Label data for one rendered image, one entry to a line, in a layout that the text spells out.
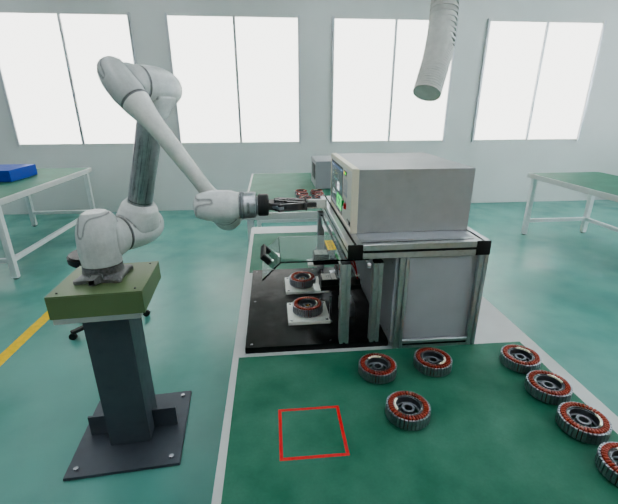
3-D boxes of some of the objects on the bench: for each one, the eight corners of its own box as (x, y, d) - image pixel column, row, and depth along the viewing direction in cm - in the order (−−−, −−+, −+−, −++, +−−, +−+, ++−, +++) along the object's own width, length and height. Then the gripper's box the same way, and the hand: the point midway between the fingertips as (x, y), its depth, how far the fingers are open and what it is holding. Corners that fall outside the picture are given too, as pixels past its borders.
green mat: (212, 570, 67) (212, 570, 67) (238, 358, 124) (238, 357, 124) (707, 519, 76) (707, 518, 76) (519, 341, 133) (519, 341, 133)
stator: (291, 318, 141) (291, 309, 139) (293, 303, 151) (293, 295, 150) (322, 319, 140) (322, 309, 139) (322, 304, 151) (322, 295, 149)
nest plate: (288, 325, 138) (288, 322, 138) (286, 305, 152) (286, 302, 152) (330, 323, 140) (330, 320, 139) (325, 303, 154) (325, 300, 153)
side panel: (392, 349, 129) (400, 258, 117) (390, 344, 132) (397, 254, 120) (474, 344, 131) (489, 254, 120) (469, 339, 134) (484, 251, 123)
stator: (290, 289, 163) (289, 281, 161) (288, 278, 173) (288, 271, 172) (316, 288, 164) (317, 280, 162) (314, 277, 174) (314, 270, 173)
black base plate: (245, 354, 126) (245, 348, 126) (253, 274, 186) (252, 269, 185) (387, 345, 131) (388, 340, 130) (350, 270, 190) (350, 266, 189)
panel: (388, 341, 129) (395, 257, 118) (350, 265, 190) (352, 205, 180) (392, 341, 129) (399, 257, 118) (352, 265, 190) (354, 205, 180)
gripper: (258, 210, 141) (323, 209, 143) (257, 220, 129) (328, 218, 131) (257, 190, 138) (324, 188, 141) (256, 198, 126) (329, 196, 128)
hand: (316, 203), depth 135 cm, fingers closed
